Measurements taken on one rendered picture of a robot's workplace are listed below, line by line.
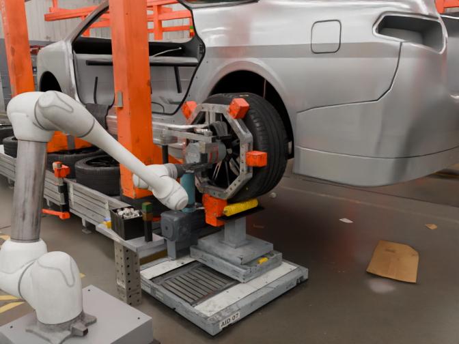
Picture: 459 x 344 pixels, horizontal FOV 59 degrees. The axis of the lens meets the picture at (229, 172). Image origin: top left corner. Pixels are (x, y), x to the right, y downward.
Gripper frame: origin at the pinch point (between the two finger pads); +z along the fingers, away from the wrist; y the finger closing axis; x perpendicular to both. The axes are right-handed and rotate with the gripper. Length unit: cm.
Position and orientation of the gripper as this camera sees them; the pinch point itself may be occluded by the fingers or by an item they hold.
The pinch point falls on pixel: (204, 165)
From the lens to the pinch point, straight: 211.0
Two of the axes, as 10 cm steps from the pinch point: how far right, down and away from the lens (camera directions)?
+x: 0.0, -9.7, -2.4
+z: 7.1, -1.7, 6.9
